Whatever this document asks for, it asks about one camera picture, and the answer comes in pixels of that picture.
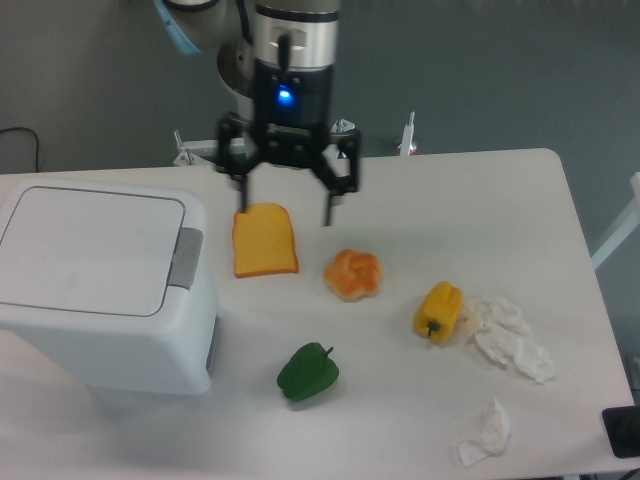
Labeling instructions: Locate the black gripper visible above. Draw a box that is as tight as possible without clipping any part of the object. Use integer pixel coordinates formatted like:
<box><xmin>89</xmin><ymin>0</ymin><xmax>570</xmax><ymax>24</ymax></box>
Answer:
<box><xmin>214</xmin><ymin>59</ymin><xmax>364</xmax><ymax>229</ymax></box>

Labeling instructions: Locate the white trash can lid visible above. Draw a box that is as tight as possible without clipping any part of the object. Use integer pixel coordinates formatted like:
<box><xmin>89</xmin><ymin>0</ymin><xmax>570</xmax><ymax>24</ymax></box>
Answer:
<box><xmin>1</xmin><ymin>186</ymin><xmax>185</xmax><ymax>317</ymax></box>

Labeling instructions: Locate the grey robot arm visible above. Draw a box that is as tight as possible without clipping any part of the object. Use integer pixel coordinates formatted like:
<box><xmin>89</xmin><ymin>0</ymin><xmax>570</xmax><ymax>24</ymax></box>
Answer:
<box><xmin>155</xmin><ymin>1</ymin><xmax>361</xmax><ymax>224</ymax></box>

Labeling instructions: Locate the white trash can body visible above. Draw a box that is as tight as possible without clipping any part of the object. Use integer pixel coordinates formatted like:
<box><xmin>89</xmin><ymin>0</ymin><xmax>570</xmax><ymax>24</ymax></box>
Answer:
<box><xmin>1</xmin><ymin>177</ymin><xmax>221</xmax><ymax>395</ymax></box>

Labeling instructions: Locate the orange toast slice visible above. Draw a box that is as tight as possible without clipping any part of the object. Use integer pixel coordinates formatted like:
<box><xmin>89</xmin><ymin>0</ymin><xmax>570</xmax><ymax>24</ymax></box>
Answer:
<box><xmin>232</xmin><ymin>203</ymin><xmax>299</xmax><ymax>278</ymax></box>

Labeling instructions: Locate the knotted bread roll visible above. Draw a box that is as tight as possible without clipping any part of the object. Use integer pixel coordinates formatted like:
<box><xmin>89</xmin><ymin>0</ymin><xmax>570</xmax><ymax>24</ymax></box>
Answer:
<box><xmin>323</xmin><ymin>249</ymin><xmax>383</xmax><ymax>302</ymax></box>

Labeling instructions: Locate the yellow bell pepper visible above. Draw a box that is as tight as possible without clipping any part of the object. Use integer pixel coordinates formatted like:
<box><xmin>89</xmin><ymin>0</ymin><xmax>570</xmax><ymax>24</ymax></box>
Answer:
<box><xmin>412</xmin><ymin>281</ymin><xmax>463</xmax><ymax>344</ymax></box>

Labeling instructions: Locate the green bell pepper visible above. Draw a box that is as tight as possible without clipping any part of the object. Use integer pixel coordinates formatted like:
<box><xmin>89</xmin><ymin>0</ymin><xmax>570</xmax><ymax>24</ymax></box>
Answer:
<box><xmin>276</xmin><ymin>342</ymin><xmax>340</xmax><ymax>402</ymax></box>

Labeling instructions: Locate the large crumpled white tissue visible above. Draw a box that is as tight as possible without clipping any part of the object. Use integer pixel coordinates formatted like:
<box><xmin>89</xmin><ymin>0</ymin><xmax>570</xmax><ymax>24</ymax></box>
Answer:
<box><xmin>458</xmin><ymin>297</ymin><xmax>557</xmax><ymax>384</ymax></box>

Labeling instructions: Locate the small crumpled white tissue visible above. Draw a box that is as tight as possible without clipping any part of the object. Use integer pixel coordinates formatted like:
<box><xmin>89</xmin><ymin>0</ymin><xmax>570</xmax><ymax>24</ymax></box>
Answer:
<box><xmin>456</xmin><ymin>397</ymin><xmax>511</xmax><ymax>468</ymax></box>

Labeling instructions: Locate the black device at edge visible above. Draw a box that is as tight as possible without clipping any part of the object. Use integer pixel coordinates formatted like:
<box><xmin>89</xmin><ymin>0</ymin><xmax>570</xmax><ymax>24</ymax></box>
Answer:
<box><xmin>602</xmin><ymin>405</ymin><xmax>640</xmax><ymax>459</ymax></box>

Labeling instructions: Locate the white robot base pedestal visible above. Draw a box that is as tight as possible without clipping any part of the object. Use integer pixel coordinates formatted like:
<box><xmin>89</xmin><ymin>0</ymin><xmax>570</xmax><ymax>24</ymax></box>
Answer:
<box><xmin>172</xmin><ymin>39</ymin><xmax>357</xmax><ymax>167</ymax></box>

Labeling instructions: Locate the white stand foot post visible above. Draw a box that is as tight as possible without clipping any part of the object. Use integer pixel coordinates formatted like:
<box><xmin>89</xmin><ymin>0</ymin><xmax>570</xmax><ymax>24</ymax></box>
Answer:
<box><xmin>398</xmin><ymin>111</ymin><xmax>417</xmax><ymax>157</ymax></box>

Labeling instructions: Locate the white frame leg right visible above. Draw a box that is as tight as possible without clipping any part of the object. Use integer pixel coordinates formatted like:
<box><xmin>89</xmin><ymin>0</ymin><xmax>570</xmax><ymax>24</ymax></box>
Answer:
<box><xmin>591</xmin><ymin>172</ymin><xmax>639</xmax><ymax>270</ymax></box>

